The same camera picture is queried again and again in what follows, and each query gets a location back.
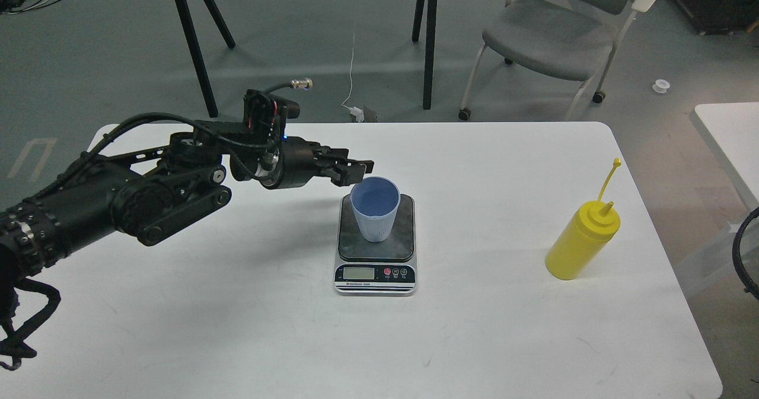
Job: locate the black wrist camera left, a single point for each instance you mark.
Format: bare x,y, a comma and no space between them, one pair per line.
270,111

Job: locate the white side table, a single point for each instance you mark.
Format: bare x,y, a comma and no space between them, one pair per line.
731,133

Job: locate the small white spool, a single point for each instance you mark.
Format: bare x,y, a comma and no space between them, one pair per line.
661,86

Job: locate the yellow squeeze bottle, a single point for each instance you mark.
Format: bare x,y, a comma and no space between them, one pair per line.
591,227

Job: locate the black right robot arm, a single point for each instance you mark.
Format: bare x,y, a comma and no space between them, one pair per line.
744,253

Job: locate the digital kitchen scale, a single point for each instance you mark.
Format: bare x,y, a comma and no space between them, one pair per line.
368,268

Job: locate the grey office chair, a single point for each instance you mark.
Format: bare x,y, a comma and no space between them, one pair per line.
556,41

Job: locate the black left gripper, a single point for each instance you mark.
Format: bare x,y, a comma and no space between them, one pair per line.
297,166

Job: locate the blue ribbed plastic cup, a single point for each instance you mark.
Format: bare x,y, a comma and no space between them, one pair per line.
375,203

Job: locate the white power plug adapter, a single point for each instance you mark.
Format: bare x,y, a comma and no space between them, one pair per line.
362,114

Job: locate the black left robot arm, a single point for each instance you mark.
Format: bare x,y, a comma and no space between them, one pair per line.
150,195

